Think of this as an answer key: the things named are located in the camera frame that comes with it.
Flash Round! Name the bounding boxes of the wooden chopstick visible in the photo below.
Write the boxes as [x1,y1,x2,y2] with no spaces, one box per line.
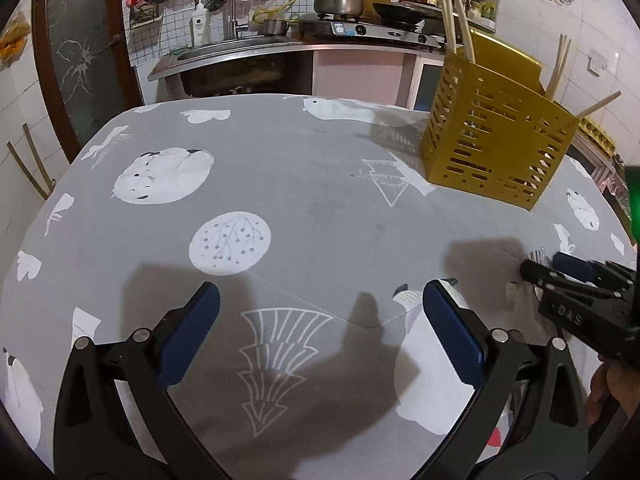
[452,0,476,63]
[546,35,572,101]
[438,0,457,53]
[544,34,570,101]
[575,90,622,119]

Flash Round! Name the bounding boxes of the green handled steel fork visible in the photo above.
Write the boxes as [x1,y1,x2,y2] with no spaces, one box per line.
[528,248,549,266]

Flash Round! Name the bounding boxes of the steel kitchen sink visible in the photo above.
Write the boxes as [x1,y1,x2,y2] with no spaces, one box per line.
[148,36,304,81]

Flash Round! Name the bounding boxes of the person's right hand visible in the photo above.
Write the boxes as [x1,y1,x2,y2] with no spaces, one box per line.
[585,360,640,426]

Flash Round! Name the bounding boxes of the yellow egg tray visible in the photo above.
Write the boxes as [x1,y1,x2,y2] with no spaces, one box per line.
[578,117,616,158]

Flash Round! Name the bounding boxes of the yellow perforated utensil holder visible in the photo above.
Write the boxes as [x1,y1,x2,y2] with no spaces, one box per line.
[420,32,578,209]

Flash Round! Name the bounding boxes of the grey patterned tablecloth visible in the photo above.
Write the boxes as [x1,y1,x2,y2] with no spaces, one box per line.
[1,96,636,479]

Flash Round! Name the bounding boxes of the black wok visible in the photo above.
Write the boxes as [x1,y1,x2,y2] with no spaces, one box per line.
[373,2,425,28]

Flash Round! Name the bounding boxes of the steel gas stove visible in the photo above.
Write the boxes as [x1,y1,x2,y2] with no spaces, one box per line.
[298,14,445,49]

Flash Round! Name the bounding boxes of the dark wooden glass door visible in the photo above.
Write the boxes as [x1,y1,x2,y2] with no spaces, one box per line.
[32,0,143,162]

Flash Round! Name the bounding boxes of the white soap bottle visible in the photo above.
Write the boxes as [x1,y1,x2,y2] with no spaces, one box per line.
[191,0,212,48]

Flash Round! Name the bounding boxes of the white wall socket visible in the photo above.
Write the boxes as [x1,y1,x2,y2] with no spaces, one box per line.
[587,49,608,77]

